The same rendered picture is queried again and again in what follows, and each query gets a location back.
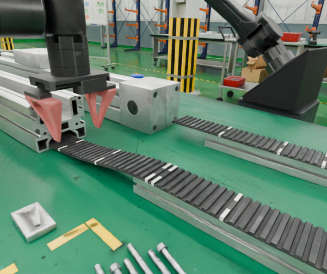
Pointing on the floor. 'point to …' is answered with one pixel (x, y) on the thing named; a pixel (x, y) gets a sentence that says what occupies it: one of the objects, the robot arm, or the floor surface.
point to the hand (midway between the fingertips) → (78, 129)
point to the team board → (94, 9)
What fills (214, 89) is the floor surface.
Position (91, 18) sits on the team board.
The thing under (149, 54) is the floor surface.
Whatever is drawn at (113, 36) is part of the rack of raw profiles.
